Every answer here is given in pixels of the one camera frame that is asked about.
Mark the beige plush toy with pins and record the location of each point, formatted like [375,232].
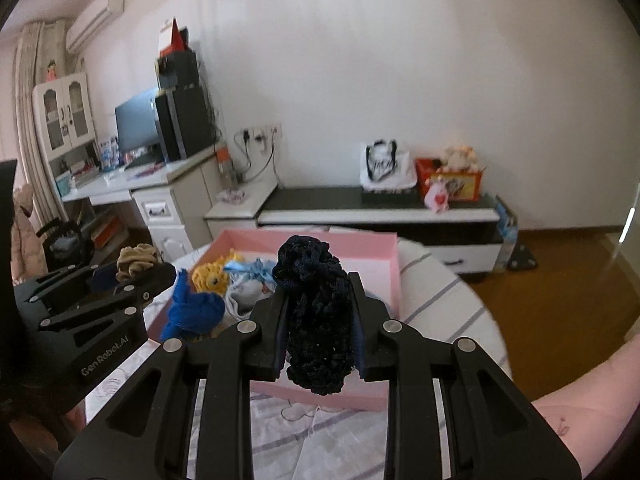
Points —
[457,157]

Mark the black computer monitor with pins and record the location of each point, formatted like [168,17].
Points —
[137,120]

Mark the red and white box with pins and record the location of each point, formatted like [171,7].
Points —
[167,35]

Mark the red toy box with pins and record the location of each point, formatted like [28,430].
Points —
[465,187]

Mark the black keyboard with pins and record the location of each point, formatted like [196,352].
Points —
[142,160]

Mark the blue and white boxes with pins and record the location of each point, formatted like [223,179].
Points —
[109,155]

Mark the white tote bag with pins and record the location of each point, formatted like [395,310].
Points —
[395,175]

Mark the yellow crochet toy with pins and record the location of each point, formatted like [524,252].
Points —
[210,277]

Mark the black bathroom scale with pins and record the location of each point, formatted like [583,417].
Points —
[524,257]

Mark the black speaker box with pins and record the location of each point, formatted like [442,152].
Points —
[180,70]

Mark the pink heart plush toy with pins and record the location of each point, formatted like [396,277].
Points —
[437,199]

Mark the small doll figure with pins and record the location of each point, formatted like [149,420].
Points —
[51,71]

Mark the pink padded jacket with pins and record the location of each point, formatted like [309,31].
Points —
[25,240]

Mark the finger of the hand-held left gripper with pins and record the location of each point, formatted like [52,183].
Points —
[150,282]
[60,282]

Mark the tan velvet scrunchie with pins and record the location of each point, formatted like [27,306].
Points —
[135,260]

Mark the pink floral blanket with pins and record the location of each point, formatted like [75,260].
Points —
[590,400]

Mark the dark navy crochet scrunchie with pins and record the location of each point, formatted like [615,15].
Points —
[315,310]

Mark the white wall outlet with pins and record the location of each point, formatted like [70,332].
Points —
[275,130]

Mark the white glass-door cabinet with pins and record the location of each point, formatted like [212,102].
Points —
[52,140]

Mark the stack of books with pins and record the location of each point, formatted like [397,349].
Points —
[82,175]

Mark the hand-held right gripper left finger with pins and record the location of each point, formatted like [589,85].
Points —
[272,355]

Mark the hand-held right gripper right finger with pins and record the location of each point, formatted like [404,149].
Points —
[362,355]

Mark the white desk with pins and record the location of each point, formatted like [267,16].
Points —
[175,210]

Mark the black computer tower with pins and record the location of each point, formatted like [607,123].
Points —
[185,125]

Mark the pink flat item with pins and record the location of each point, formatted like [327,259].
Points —
[145,173]

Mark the white air conditioner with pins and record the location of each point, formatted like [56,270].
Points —
[95,20]

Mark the black chair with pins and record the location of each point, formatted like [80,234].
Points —
[47,235]

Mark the black and white TV stand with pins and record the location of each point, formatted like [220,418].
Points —
[320,197]

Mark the blue crochet piece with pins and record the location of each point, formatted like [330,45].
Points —
[195,310]

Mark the pink printed packet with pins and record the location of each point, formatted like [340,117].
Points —
[231,196]

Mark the grey printed cloth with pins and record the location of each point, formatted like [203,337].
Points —
[242,300]

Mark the orange bottle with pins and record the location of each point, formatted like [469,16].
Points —
[225,157]

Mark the pink cardboard box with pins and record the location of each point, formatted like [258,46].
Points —
[370,260]

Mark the white low side cabinet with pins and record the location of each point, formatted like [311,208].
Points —
[257,200]

